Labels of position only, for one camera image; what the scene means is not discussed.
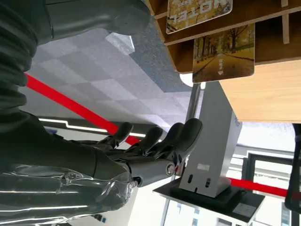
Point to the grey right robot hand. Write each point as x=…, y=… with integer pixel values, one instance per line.
x=47, y=156

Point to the yellow hotel key card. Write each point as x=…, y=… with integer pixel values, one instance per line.
x=223, y=56
x=197, y=14

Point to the wooden card organizer tray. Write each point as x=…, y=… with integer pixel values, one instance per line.
x=270, y=37

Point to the red barrier belt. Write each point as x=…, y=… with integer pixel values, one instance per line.
x=70, y=104

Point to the grey kiosk stand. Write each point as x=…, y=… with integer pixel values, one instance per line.
x=211, y=124

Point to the chrome stanchion post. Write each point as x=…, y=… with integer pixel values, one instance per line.
x=194, y=99

